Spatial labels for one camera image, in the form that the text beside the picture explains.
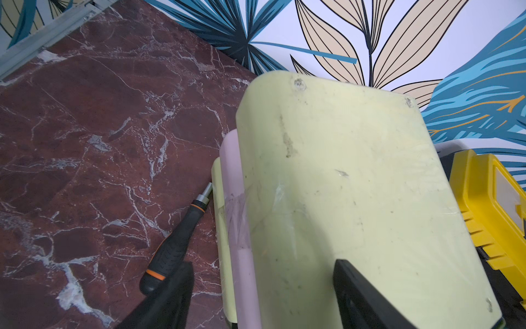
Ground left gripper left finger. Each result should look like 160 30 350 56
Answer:
116 262 195 329

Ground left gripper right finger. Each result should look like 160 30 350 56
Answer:
333 259 414 329

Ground pale green drawer cabinet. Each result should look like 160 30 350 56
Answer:
212 71 504 328

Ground black orange screwdriver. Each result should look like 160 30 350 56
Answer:
139 182 212 296

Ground yellow black toolbox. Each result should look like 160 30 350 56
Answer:
436 140 525 328

